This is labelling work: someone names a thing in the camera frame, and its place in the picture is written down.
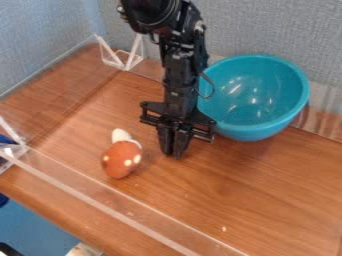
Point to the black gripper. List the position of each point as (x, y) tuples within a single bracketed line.
[(175, 116)]

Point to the blue plastic bowl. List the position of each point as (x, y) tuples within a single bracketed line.
[(260, 92)]

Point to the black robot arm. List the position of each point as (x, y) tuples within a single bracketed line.
[(172, 24)]

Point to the clear acrylic barrier wall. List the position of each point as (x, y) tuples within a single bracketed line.
[(231, 199)]

